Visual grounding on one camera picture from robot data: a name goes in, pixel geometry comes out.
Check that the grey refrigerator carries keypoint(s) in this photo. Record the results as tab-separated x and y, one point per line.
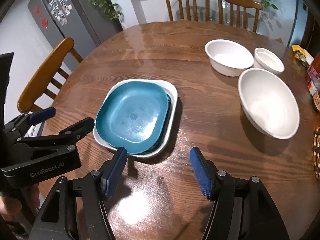
80	17

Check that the group of fridge magnets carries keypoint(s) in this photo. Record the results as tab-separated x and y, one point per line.
58	2

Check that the blue square plate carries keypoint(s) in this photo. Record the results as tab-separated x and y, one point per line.
130	115

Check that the small white ribbed bowl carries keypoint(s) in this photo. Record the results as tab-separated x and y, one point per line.
268	60

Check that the dark wooden door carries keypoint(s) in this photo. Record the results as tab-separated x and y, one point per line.
310	32

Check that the large white bowl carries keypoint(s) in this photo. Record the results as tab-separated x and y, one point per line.
267	105

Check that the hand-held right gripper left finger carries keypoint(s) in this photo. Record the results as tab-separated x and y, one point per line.
115	172

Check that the beaded wooden trivet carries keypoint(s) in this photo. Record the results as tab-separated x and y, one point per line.
317	152

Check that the person's left hand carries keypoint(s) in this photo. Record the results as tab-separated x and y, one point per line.
10	205

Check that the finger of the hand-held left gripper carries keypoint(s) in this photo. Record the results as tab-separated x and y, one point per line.
42	113
75	130

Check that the orange sauce bottle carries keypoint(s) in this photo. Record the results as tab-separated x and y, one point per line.
314	75

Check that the medium white bowl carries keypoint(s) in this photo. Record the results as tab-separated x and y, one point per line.
227	55

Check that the yellow snack packet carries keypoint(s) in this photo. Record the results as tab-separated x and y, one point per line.
301	55

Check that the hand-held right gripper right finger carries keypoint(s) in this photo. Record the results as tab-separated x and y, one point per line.
200	175

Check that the large patterned square plate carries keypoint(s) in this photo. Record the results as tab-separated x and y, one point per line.
173	97

